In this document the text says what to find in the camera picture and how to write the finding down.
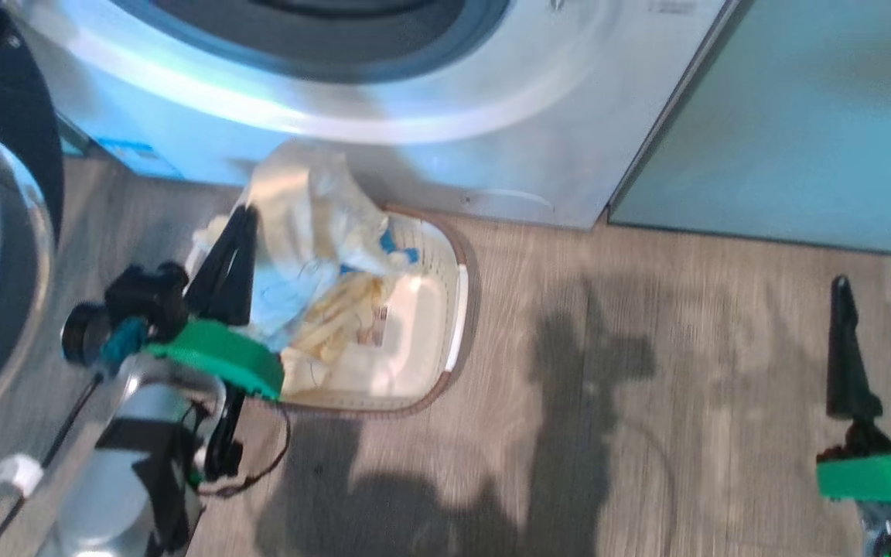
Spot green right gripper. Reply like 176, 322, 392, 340
817, 271, 891, 504

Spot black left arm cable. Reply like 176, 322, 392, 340
0, 371, 106, 557

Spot cream perforated laundry basket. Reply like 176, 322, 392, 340
183, 203, 477, 419

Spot thin dark gripper wire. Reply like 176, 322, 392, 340
198, 402, 292, 496

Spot round glass washing machine door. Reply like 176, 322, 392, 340
0, 0, 67, 449

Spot white front-load washing machine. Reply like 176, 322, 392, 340
9, 0, 740, 231

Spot white cable clip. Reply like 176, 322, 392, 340
0, 454, 44, 500

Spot yellow baby garment blue cuffs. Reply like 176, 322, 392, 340
244, 142, 421, 388

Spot blue washer sticker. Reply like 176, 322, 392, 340
94, 138, 183, 180

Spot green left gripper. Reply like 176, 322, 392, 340
144, 207, 285, 480

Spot teal cabinet panel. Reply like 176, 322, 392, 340
608, 0, 891, 258

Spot teal left cable connector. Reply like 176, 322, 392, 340
99, 317, 149, 371

